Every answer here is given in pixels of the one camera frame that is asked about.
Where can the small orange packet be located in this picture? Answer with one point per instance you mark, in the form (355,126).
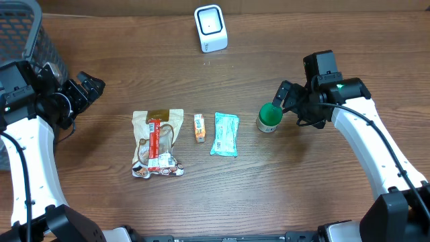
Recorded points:
(199,128)

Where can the brown red snack bag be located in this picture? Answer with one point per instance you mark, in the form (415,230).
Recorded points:
(171,122)

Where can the green lid jar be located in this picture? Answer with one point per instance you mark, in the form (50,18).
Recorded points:
(269,117)

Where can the white barcode scanner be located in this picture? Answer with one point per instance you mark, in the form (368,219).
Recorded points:
(211,28)

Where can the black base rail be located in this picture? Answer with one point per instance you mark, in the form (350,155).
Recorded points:
(296,236)

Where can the teal wet wipes pack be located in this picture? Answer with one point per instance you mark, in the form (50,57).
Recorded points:
(226,132)

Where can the grey plastic mesh basket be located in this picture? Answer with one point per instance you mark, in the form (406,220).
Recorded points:
(23,38)

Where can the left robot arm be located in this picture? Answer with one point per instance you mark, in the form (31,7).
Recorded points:
(32,104)

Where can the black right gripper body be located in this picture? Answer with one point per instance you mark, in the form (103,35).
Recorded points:
(293,99)

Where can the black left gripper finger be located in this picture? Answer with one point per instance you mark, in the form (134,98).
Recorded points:
(96,88)
(87,81)

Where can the red candy bar wrapper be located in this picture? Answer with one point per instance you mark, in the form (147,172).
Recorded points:
(153,157)

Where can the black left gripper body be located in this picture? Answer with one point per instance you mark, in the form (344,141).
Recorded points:
(78,93)

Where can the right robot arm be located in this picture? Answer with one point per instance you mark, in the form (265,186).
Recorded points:
(400,211)

